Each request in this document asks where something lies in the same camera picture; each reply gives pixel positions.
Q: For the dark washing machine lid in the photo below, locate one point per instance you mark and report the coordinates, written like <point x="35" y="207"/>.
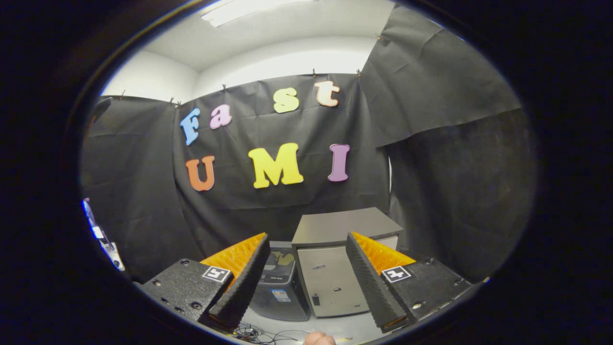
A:
<point x="280" y="261"/>

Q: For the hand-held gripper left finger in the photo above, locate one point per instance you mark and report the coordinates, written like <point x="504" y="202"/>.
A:
<point x="244" y="287"/>

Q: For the grey metal cabinet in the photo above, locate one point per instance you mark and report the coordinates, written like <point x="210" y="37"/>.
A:
<point x="330" y="282"/>

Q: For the grey washing machine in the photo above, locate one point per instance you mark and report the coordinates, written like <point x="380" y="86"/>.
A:
<point x="282" y="306"/>

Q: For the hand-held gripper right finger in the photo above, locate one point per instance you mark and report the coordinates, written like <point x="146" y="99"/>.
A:
<point x="373" y="287"/>

